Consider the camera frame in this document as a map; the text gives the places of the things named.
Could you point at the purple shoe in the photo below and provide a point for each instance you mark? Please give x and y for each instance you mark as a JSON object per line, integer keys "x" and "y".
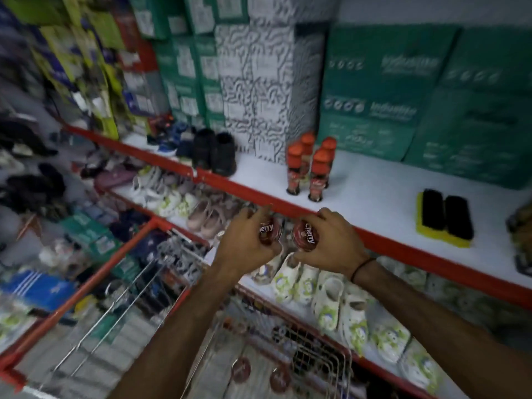
{"x": 114, "y": 180}

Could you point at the yellow brush packaging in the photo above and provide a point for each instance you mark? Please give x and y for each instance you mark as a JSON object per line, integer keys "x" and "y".
{"x": 440, "y": 237}

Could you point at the blue sandals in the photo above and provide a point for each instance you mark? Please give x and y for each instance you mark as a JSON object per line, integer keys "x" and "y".
{"x": 170, "y": 135}

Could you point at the large green cardboard carton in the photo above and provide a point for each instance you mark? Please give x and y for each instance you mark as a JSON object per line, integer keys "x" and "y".
{"x": 374, "y": 99}
{"x": 478, "y": 112}

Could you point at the person's right hand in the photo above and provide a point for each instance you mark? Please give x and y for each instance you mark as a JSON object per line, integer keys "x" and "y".
{"x": 338, "y": 247}

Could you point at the row of white printed clogs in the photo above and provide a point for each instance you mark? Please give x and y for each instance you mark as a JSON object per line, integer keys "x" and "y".
{"x": 353, "y": 311}

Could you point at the person's left forearm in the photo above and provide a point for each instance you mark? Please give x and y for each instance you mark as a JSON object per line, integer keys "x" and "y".
{"x": 178, "y": 336}

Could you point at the orange capped polish bottle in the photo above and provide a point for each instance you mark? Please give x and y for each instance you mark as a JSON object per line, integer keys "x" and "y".
{"x": 294, "y": 170}
{"x": 319, "y": 176}

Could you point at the pile of dark shoes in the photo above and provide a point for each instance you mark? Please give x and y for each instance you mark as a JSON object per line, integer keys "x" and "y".
{"x": 29, "y": 170}

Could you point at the person's right forearm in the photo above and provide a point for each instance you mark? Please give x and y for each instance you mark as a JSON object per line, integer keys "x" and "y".
{"x": 436, "y": 332}

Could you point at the black shoe brush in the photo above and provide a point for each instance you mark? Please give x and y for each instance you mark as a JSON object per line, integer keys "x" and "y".
{"x": 458, "y": 218}
{"x": 432, "y": 209}

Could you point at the person's left hand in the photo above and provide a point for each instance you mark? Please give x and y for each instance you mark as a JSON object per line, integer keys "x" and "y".
{"x": 239, "y": 249}

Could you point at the rack of hanging packets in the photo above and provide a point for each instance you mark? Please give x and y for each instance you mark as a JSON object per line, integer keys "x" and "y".
{"x": 79, "y": 58}

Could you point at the person's left thumb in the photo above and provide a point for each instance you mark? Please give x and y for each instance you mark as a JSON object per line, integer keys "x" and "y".
{"x": 270, "y": 254}

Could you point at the blue striped shoe box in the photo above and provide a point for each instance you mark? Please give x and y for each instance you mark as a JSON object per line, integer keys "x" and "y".
{"x": 37, "y": 288}

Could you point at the pink shoe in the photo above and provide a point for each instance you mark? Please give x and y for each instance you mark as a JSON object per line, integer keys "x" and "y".
{"x": 198, "y": 213}
{"x": 214, "y": 222}

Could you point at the brown packaged item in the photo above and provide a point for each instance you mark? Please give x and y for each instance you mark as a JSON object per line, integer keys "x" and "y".
{"x": 520, "y": 236}

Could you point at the group of white sneakers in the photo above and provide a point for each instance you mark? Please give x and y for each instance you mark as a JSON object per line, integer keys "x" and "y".
{"x": 164, "y": 195}

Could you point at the green shoe box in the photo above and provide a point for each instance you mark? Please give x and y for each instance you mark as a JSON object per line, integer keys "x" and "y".
{"x": 91, "y": 236}

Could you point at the round dark red polish tin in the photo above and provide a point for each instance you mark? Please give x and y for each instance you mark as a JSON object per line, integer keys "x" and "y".
{"x": 305, "y": 236}
{"x": 280, "y": 379}
{"x": 270, "y": 232}
{"x": 241, "y": 371}

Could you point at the stack of black-white patterned boxes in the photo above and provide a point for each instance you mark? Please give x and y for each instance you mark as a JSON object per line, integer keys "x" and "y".
{"x": 266, "y": 78}

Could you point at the person's right thumb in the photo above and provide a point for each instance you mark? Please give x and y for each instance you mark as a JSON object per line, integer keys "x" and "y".
{"x": 305, "y": 255}

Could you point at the stack of small green boxes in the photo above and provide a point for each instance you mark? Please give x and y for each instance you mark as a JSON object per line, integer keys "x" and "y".
{"x": 187, "y": 66}

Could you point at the red edged white shelf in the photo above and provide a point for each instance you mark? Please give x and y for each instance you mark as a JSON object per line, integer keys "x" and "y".
{"x": 374, "y": 195}

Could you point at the black wristband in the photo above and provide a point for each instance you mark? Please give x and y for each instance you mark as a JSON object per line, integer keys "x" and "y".
{"x": 360, "y": 268}

